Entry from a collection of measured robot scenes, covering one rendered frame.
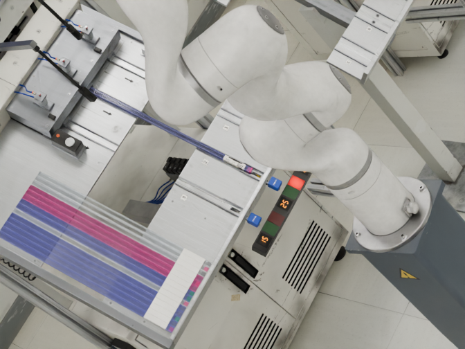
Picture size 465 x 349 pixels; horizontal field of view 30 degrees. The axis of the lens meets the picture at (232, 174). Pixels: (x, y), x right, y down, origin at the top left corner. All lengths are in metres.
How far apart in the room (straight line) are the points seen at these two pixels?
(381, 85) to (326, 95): 0.99
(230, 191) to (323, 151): 0.54
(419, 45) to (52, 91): 1.46
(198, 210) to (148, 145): 0.76
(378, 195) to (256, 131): 0.31
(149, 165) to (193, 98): 1.55
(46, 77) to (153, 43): 1.10
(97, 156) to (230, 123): 0.35
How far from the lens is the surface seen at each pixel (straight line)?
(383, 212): 1.81
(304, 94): 1.54
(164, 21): 1.22
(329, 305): 2.87
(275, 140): 1.63
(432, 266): 1.89
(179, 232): 2.17
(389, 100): 2.60
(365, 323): 2.75
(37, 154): 2.30
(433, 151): 2.77
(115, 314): 2.12
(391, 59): 3.32
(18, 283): 2.45
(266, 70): 1.32
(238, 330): 2.64
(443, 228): 1.92
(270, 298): 2.71
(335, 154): 1.71
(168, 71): 1.26
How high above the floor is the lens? 2.00
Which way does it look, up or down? 34 degrees down
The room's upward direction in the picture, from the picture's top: 47 degrees counter-clockwise
